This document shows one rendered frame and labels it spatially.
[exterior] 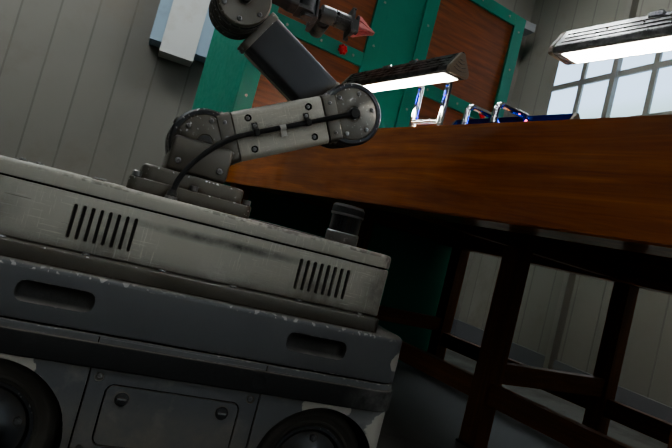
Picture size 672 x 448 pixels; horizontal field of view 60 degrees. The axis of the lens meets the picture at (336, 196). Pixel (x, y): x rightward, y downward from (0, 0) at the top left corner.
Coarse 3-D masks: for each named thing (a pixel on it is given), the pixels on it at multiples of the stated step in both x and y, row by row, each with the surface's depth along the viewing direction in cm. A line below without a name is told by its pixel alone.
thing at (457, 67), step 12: (420, 60) 190; (432, 60) 183; (444, 60) 177; (456, 60) 173; (360, 72) 221; (372, 72) 212; (384, 72) 203; (396, 72) 196; (408, 72) 189; (420, 72) 183; (432, 72) 178; (444, 72) 175; (456, 72) 173; (468, 72) 176
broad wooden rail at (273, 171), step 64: (384, 128) 140; (448, 128) 120; (512, 128) 105; (576, 128) 94; (640, 128) 84; (320, 192) 157; (384, 192) 133; (448, 192) 115; (512, 192) 101; (576, 192) 91; (640, 192) 82
